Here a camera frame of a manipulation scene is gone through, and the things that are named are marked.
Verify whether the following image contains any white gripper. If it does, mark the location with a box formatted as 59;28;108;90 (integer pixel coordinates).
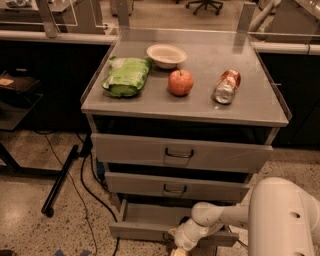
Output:
168;218;213;256

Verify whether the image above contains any grey bottom drawer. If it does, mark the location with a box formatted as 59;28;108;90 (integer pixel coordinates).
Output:
109;198;240;248

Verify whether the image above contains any grey drawer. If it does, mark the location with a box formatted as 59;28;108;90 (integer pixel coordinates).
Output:
105;172;250;203
109;198;240;248
91;133;272;173

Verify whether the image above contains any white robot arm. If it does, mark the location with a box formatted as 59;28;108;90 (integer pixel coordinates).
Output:
170;177;320;256

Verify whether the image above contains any grey middle drawer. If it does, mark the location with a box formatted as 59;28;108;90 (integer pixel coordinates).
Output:
105;172;250;203

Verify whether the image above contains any grey top drawer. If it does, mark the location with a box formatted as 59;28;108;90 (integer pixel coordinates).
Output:
91;133;272;173

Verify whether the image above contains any grey drawer cabinet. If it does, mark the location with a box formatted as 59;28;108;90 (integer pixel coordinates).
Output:
82;29;289;204

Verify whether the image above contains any black metal stand leg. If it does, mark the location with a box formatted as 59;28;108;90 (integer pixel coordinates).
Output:
41;145;78;218

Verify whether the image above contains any red soda can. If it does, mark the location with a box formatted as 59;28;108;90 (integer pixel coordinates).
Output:
212;70;241;105

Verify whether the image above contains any red apple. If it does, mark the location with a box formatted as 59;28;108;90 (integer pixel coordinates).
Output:
168;69;194;96

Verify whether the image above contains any green chip bag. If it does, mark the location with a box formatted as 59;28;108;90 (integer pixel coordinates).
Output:
101;56;152;97

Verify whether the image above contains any white paper bowl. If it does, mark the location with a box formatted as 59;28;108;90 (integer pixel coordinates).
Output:
147;44;187;69

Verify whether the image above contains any black side table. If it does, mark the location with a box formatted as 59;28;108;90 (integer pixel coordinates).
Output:
0;72;61;179

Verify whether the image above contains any black office chair base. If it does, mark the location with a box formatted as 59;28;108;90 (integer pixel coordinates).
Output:
185;0;224;16

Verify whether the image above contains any white railing pipe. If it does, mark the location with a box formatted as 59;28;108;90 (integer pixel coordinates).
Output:
0;30;118;45

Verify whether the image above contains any black floor cable loop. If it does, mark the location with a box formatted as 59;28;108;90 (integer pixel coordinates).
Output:
228;226;249;251

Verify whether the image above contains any black cable left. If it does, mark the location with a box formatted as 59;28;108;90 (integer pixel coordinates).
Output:
75;133;121;256

